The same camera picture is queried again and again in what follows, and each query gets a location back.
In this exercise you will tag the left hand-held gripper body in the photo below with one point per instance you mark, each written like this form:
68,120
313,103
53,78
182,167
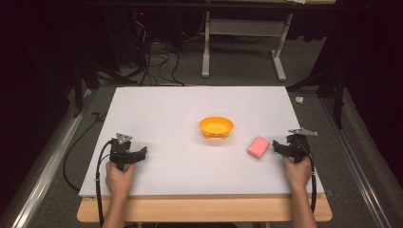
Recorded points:
120,148

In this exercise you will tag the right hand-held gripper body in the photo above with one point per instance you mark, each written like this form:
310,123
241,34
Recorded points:
299,147

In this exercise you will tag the pink soap bar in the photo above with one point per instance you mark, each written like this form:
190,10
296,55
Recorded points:
258,147

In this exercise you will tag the orange soap dish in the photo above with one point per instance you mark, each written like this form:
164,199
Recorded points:
216,126

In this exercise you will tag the person's left hand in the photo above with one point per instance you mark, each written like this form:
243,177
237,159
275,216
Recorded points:
118,182

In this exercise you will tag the person's right hand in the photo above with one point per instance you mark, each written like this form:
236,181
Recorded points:
297,174

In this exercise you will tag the crumpled white paper scrap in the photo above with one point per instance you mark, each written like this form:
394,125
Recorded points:
299,99

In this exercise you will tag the white foam board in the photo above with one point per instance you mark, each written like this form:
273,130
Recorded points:
190,164

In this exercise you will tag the black metal stand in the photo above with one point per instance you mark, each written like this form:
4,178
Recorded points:
85,79
335,88

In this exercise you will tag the dark computer tower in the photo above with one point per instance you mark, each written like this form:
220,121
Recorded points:
139,34

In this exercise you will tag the aluminium rail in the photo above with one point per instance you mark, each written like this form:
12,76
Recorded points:
47,177
355,164

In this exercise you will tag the white metal table frame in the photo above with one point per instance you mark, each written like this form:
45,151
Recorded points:
207,47

